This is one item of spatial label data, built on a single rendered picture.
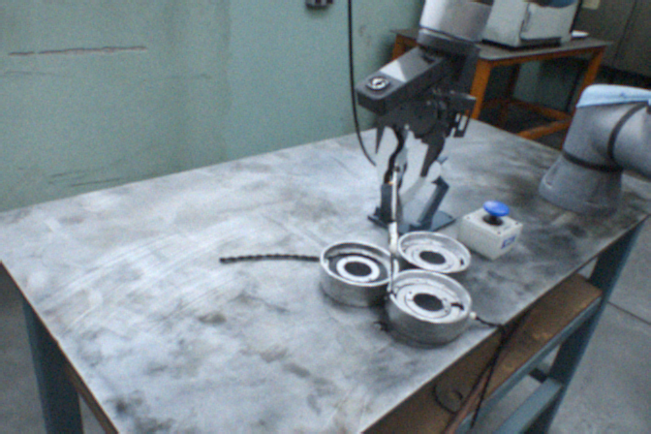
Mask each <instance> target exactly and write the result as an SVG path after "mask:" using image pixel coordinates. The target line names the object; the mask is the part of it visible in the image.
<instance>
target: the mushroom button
mask: <svg viewBox="0 0 651 434"><path fill-rule="evenodd" d="M483 210H484V212H486V213H487V214H490V219H491V220H497V217H505V216H508V215H509V208H508V207H507V206H506V205H505V204H503V203H501V202H497V201H487V202H486V203H485V204H484V205H483Z"/></svg>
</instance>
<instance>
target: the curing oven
mask: <svg viewBox="0 0 651 434"><path fill-rule="evenodd" d="M494 1H495V2H494V5H492V7H491V8H492V9H491V12H490V15H489V19H488V22H487V24H486V29H485V32H484V35H482V38H483V39H484V38H485V39H486V40H489V41H493V42H498V43H501V44H505V45H509V47H508V51H510V52H514V50H515V47H518V46H528V45H539V44H550V43H554V46H556V47H560V46H561V44H562V42H566V41H570V40H571V38H572V35H573V33H574V28H575V24H576V20H577V17H578V15H579V14H580V10H581V7H582V4H583V0H576V2H575V3H573V4H572V5H570V6H569V7H566V8H562V9H555V8H550V7H545V8H543V7H540V6H539V5H538V4H533V3H530V2H526V1H521V0H494Z"/></svg>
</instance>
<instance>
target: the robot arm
mask: <svg viewBox="0 0 651 434"><path fill-rule="evenodd" d="M521 1H526V2H530V3H533V4H538V5H539V6H540V7H543V8H545V7H550V8H555V9H562V8H566V7H569V6H570V5H572V4H573V3H575V2H576V0H521ZM494 2H495V1H494V0H427V1H426V5H424V9H423V13H422V17H421V21H420V27H421V28H423V31H422V30H419V32H418V39H417V42H418V43H421V44H424V45H427V46H429V48H426V46H422V45H419V46H418V47H417V48H414V49H413V50H411V51H409V52H408V53H406V54H403V55H402V56H400V58H399V59H397V60H395V61H394V62H391V63H389V64H388V65H386V66H385V67H384V68H382V70H380V71H378V72H376V73H375V74H373V75H372V76H370V77H367V78H365V79H364V80H363V81H362V82H360V83H359V84H356V85H355V89H356V97H357V101H356V104H357V105H359V106H361V107H363V108H365V109H367V110H370V111H372V112H374V113H376V115H378V116H380V118H379V120H378V124H377V130H376V147H375V153H376V168H377V177H378V183H379V190H380V188H381V184H387V183H389V182H390V176H391V170H392V169H393V168H395V163H398V165H399V166H400V167H401V166H403V165H405V163H407V161H408V168H407V170H405V172H404V174H403V177H402V186H401V188H400V190H399V192H398V199H399V202H400V206H404V205H405V204H408V203H409V202H410V201H411V200H412V199H413V198H414V196H415V195H416V194H417V192H419V190H420V189H421V187H423V186H425V184H427V183H429V182H432V181H433V180H435V179H436V178H437V177H438V176H439V172H440V165H439V164H438V163H437V161H436V160H437V159H438V157H439V156H440V154H442V152H443V149H444V147H445V144H446V138H448V137H449V136H450V134H451V131H453V129H455V131H454V134H453V137H454V138H463V137H465V134H466V131H467V127H468V124H469V121H470V118H471V115H472V112H473V109H474V107H475V106H476V102H477V99H476V98H473V97H470V96H468V95H467V91H468V88H469V85H470V81H471V78H472V75H473V73H474V72H475V69H476V66H477V63H478V59H479V56H480V53H481V47H479V46H478V45H476V42H480V41H481V39H482V35H484V32H485V29H486V24H487V22H488V19H489V15H490V12H491V9H492V8H491V7H492V5H494ZM576 107H577V111H576V113H575V116H574V118H573V122H572V125H571V128H570V130H569V133H568V136H567V139H566V143H565V146H563V149H562V151H561V155H560V157H559V159H558V160H557V161H556V162H555V165H554V166H552V167H551V169H550V170H549V171H548V172H547V174H546V175H545V177H544V178H543V179H542V182H541V185H540V189H539V192H540V194H541V195H542V196H543V197H545V199H546V200H547V201H548V202H551V203H552V204H555V205H557V206H559V207H561V208H564V209H567V211H570V212H572V213H577V214H581V215H585V216H593V217H608V216H612V215H614V214H615V213H616V212H618V209H619V206H620V204H621V197H622V174H623V171H624V169H626V170H629V171H632V172H634V173H637V174H639V175H641V176H643V178H645V179H648V180H650V181H651V92H649V91H645V89H643V90H639V88H632V87H625V86H615V85H591V86H589V88H587V89H586V90H585V91H584V93H582V96H581V99H580V102H579V104H578V105H577V106H576ZM466 109H469V113H468V117H467V120H466V123H465V126H463V129H459V125H460V122H461V119H462V115H464V112H465V110H466ZM460 110H461V111H460ZM459 111H460V114H459V118H458V121H457V120H456V118H457V114H458V112H459ZM409 131H410V132H412V133H413V134H414V138H415V140H421V142H420V143H417V144H414V145H412V146H410V147H409V148H408V147H407V146H405V142H407V139H408V136H409Z"/></svg>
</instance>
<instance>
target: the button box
mask: <svg viewBox="0 0 651 434"><path fill-rule="evenodd" d="M522 227H523V225H522V224H518V223H516V222H514V220H513V219H510V218H508V217H506V216H505V217H497V220H491V219H490V214H487V213H486V212H484V210H483V208H481V209H480V210H479V211H476V212H474V213H471V214H469V215H467V216H464V217H462V219H461V224H460V227H459V231H458V235H457V239H456V241H458V242H460V243H461V244H463V246H464V247H467V248H469V249H471V250H473V251H475V252H476V253H479V254H481V255H483V256H484V257H485V258H487V259H490V260H491V261H495V260H496V259H498V258H501V256H502V255H504V254H506V253H507V252H509V251H511V250H512V249H514V248H515V245H516V241H517V239H518V236H519V232H520V229H522Z"/></svg>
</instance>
